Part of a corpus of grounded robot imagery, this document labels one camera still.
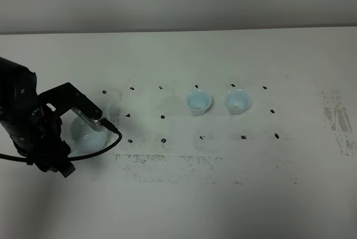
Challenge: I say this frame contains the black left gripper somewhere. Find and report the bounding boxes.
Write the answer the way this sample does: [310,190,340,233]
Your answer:
[27,106,75,178]

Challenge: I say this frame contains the light blue porcelain teapot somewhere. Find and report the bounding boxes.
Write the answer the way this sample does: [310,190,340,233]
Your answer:
[69,107,108,157]

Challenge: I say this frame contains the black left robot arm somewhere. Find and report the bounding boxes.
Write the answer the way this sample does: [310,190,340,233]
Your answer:
[1,58,75,177]

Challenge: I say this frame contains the left light blue teacup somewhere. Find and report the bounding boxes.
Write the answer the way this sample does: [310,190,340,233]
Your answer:
[186,89,212,116]

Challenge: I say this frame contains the light blue teacup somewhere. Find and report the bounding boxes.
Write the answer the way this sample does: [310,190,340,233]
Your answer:
[186,89,212,116]
[225,89,252,115]

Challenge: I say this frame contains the right light blue teacup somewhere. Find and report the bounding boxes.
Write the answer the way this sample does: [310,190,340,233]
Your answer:
[225,89,252,115]

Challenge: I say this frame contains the black left camera cable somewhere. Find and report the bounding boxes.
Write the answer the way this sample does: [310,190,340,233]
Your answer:
[0,118,123,162]

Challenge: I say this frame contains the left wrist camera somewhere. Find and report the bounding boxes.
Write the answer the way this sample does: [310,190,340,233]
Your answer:
[39,83,107,132]

